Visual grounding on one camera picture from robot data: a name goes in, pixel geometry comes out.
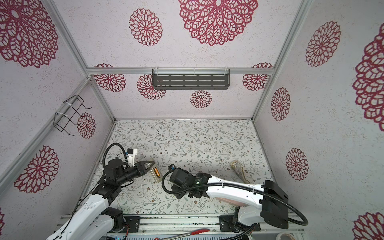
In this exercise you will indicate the red handled tongs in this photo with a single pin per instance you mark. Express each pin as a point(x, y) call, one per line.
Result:
point(196, 232)

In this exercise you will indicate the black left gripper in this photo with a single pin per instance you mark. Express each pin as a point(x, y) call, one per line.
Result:
point(141, 167)

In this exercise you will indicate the white universal AC remote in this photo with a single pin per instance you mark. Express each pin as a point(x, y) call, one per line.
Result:
point(157, 180)

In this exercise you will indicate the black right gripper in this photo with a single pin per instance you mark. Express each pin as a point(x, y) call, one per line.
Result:
point(174, 188)

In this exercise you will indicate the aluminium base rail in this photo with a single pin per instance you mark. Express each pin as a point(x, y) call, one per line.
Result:
point(163, 226)

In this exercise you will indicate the grey slotted wall shelf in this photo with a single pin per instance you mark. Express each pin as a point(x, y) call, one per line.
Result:
point(191, 79)

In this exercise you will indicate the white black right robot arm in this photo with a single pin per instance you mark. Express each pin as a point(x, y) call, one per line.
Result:
point(257, 203)

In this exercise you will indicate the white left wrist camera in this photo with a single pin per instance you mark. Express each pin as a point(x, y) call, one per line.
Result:
point(131, 154)

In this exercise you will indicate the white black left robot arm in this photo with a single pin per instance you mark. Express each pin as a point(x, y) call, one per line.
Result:
point(96, 217)

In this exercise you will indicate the pink rounded case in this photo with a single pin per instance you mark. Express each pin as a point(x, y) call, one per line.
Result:
point(232, 200)

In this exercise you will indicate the black wire wall rack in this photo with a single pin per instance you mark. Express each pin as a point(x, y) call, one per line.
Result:
point(63, 119)

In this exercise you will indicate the orange AA battery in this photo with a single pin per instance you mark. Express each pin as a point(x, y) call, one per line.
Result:
point(157, 173)

